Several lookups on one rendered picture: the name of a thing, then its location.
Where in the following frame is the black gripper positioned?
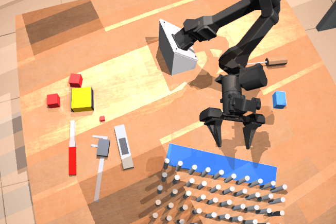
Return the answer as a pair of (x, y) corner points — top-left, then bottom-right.
(199, 91), (265, 149)

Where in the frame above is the blue flat strip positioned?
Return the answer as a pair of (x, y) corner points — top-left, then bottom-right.
(166, 143), (277, 186)

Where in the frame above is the small blue block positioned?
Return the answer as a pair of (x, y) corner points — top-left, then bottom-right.
(272, 91), (286, 109)

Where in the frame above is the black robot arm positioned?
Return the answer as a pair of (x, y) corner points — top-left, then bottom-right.
(171, 0), (281, 113)

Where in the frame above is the yellow box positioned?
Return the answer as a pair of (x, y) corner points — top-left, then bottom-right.
(70, 87), (94, 112)

